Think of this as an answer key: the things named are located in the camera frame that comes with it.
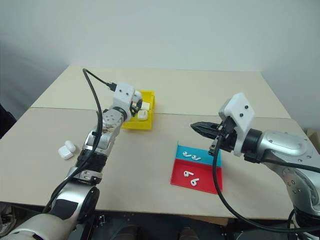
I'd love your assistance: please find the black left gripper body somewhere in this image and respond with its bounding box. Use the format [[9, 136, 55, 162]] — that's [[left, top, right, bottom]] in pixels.
[[130, 91, 144, 118]]

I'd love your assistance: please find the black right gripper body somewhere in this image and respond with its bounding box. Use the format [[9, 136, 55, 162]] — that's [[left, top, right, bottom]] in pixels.
[[208, 116, 238, 157]]

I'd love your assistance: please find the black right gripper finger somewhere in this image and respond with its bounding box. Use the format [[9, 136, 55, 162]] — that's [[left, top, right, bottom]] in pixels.
[[190, 121, 222, 131], [193, 128, 218, 140]]

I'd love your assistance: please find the yellow plastic bin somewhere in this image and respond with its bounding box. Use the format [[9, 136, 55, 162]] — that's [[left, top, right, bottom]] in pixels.
[[120, 89, 156, 131]]

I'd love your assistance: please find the blue and red tray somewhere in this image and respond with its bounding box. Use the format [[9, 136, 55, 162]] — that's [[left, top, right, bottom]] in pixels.
[[170, 140, 224, 196]]

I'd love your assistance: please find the white grey sneaker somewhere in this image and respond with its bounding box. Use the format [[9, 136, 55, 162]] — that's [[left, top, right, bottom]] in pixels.
[[0, 214, 12, 238]]

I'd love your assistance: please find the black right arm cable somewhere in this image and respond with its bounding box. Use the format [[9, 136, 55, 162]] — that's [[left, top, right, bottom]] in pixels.
[[211, 136, 320, 235]]

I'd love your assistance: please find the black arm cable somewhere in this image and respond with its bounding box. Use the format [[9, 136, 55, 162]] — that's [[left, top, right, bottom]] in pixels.
[[211, 136, 320, 235], [42, 67, 118, 214]]

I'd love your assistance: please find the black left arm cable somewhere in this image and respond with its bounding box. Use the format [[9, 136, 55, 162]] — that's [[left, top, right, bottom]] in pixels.
[[42, 67, 118, 214]]

